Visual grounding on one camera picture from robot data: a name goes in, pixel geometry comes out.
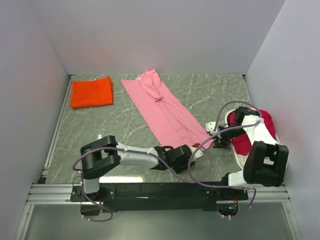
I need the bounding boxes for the pink t-shirt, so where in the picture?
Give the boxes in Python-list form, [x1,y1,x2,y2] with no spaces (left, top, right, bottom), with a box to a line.
[121,69,209,148]

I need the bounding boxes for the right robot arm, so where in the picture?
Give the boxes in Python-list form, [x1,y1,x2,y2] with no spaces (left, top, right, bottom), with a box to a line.
[206,106,289,187]

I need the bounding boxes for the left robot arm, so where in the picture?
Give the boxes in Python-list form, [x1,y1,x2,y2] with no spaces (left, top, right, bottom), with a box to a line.
[72,135,193,200]

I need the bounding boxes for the crimson red t-shirt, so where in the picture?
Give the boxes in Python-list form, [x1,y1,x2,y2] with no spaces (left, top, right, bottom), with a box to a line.
[231,109,277,156]

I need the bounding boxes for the white t-shirt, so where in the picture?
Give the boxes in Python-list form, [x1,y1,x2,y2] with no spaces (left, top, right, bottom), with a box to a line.
[236,154,248,170]

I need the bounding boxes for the white laundry basket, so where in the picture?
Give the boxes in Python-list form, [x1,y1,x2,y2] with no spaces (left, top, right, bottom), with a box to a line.
[225,107,281,169]

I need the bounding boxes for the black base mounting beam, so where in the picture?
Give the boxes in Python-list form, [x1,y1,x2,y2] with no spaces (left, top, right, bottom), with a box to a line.
[69,181,248,216]

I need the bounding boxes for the folded orange t-shirt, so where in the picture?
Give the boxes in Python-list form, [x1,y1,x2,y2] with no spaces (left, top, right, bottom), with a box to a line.
[70,76,114,109]

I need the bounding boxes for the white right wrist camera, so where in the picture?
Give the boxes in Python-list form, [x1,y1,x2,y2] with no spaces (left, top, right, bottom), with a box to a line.
[205,121,218,136]

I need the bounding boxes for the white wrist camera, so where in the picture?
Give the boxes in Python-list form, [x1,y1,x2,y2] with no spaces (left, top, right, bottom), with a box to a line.
[190,143,206,161]
[205,121,218,136]

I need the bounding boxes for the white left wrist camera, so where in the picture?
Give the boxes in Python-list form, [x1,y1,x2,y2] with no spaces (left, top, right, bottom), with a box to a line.
[190,143,206,161]

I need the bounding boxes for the aluminium frame rails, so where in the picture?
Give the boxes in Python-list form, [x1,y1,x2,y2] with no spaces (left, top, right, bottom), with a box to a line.
[25,74,74,205]

